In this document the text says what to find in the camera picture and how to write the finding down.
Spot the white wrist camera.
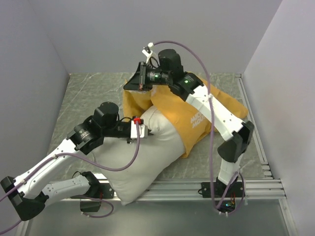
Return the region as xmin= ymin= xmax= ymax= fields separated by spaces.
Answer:
xmin=142 ymin=42 xmax=159 ymax=68
xmin=130 ymin=117 xmax=149 ymax=139

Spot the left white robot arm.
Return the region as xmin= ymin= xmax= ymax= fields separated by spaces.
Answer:
xmin=0 ymin=102 xmax=141 ymax=221

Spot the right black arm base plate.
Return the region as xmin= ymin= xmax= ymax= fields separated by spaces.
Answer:
xmin=198 ymin=179 xmax=245 ymax=198

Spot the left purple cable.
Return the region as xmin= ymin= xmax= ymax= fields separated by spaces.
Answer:
xmin=0 ymin=121 xmax=142 ymax=232

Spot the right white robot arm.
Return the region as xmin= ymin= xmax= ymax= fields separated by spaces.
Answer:
xmin=123 ymin=80 xmax=248 ymax=162

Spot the yellow pillowcase with blue lining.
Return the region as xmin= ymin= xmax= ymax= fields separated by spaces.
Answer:
xmin=122 ymin=76 xmax=249 ymax=159

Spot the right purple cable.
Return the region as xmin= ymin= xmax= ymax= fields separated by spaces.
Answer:
xmin=152 ymin=40 xmax=247 ymax=216

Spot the purple cable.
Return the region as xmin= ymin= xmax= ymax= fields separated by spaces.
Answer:
xmin=152 ymin=40 xmax=247 ymax=216
xmin=0 ymin=121 xmax=142 ymax=232

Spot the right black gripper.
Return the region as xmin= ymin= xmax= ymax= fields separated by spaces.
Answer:
xmin=123 ymin=62 xmax=171 ymax=92

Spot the right side aluminium rail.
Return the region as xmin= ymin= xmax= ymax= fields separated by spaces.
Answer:
xmin=235 ymin=74 xmax=274 ymax=179

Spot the aluminium mounting rail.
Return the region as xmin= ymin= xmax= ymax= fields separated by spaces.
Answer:
xmin=14 ymin=178 xmax=287 ymax=236

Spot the white pillow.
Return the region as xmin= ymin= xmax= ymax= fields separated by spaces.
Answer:
xmin=93 ymin=106 xmax=185 ymax=205

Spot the black box under rail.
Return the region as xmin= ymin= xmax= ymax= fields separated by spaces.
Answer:
xmin=79 ymin=201 xmax=101 ymax=213

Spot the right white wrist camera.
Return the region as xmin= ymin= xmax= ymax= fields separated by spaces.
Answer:
xmin=142 ymin=42 xmax=159 ymax=68

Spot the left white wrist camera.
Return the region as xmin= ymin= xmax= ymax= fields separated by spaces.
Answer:
xmin=130 ymin=117 xmax=149 ymax=139

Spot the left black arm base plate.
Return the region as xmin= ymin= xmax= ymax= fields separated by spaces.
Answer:
xmin=71 ymin=182 xmax=115 ymax=199

